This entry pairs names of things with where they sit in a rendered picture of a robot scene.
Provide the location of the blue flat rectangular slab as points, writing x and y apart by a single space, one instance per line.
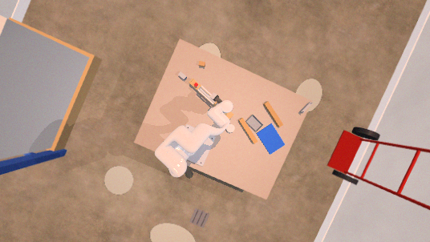
270 138

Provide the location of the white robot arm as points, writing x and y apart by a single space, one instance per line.
183 143

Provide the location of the orange flat bar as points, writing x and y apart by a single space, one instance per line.
247 130
273 114

